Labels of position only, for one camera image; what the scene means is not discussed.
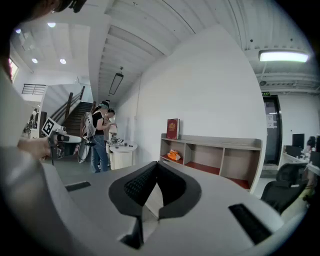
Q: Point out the orange snack bag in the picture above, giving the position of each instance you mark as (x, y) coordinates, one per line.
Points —
(173, 155)

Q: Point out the green exit sign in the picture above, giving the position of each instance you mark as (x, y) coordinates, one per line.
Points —
(266, 94)

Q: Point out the grey wooden shelf desk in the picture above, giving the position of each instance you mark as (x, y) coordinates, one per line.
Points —
(212, 142)

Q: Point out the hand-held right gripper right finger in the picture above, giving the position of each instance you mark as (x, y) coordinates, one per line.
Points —
(180, 192)

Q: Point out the black-framed pendant ceiling light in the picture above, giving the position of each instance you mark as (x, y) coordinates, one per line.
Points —
(116, 83)

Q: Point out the dark metal railing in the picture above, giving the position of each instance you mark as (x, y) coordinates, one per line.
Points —
(33, 89)

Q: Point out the round recessed ceiling light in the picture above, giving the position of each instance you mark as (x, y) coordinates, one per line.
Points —
(63, 61)
(51, 24)
(34, 60)
(18, 31)

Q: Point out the person's left forearm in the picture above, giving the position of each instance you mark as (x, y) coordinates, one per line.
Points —
(33, 147)

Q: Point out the long ceiling light panel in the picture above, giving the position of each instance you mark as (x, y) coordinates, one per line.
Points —
(283, 56)

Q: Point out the dark wooden staircase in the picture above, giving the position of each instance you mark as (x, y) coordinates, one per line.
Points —
(75, 117)

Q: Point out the white standing device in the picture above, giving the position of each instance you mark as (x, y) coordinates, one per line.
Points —
(83, 152)

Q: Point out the black office chair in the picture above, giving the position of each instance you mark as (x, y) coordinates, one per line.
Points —
(282, 190)

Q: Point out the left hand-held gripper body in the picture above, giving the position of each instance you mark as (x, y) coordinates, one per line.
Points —
(53, 130)

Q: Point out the dark red hardcover book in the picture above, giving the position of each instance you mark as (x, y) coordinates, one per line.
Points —
(173, 128)

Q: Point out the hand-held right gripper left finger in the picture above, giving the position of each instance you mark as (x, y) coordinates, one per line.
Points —
(130, 190)

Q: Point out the round white pedestal table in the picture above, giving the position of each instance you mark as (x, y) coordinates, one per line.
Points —
(122, 156)

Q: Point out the black door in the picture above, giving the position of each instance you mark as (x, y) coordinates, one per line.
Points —
(272, 130)

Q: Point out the spare hand-held gripper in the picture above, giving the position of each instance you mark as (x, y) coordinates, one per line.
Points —
(117, 141)

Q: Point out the person's head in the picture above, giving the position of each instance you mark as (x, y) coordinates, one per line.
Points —
(42, 10)

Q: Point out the black computer monitor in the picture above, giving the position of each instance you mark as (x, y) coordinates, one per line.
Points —
(298, 140)

